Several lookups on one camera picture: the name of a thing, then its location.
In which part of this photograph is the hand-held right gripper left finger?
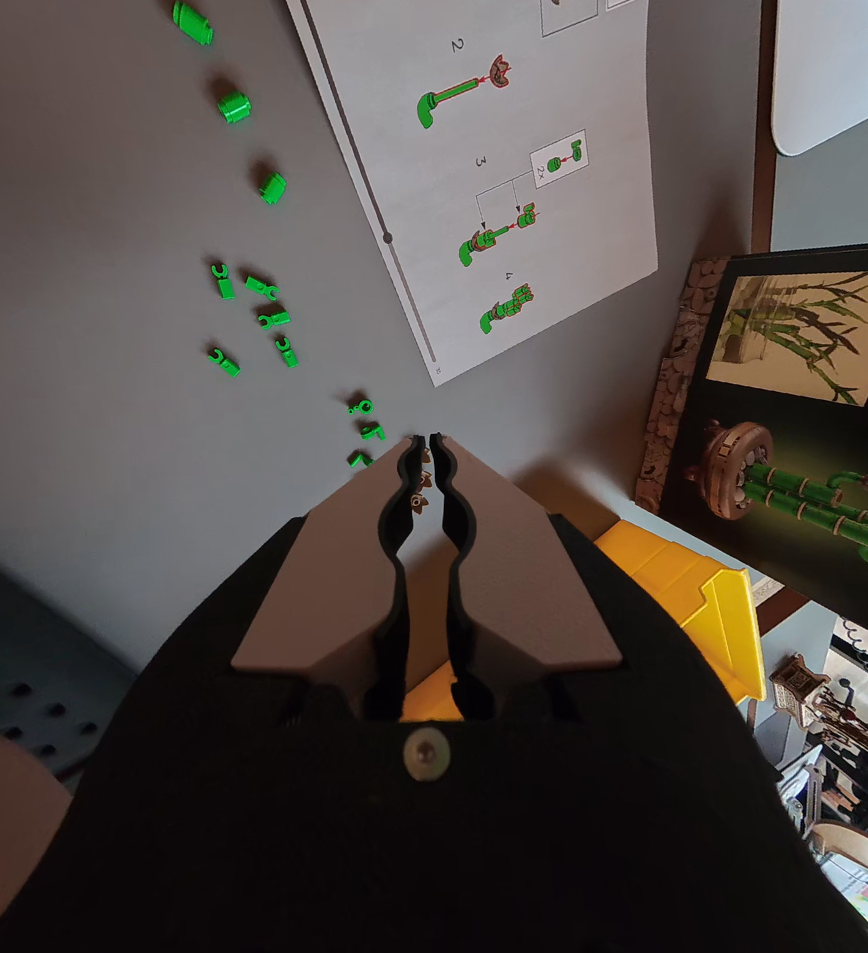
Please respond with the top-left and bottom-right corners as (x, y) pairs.
(230, 436), (427, 722)

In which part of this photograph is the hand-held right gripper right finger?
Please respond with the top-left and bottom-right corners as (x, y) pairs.
(429, 432), (624, 722)

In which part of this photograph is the yellow plastic bin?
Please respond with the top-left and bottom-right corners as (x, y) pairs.
(402, 519), (767, 723)

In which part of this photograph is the carved wooden model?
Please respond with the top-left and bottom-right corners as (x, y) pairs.
(769, 653), (868, 792)

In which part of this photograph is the black bamboo-print cardboard box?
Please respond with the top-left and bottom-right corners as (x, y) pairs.
(635, 242), (868, 652)

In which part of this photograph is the black perforated chair armrest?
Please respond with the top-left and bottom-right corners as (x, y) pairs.
(0, 540), (141, 784)

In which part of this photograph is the open instruction booklet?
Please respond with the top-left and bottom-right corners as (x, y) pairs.
(285, 0), (660, 388)

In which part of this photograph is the wooden board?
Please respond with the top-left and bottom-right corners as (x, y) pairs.
(809, 817), (868, 953)

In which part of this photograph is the white document stand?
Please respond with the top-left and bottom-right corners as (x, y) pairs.
(770, 0), (868, 158)

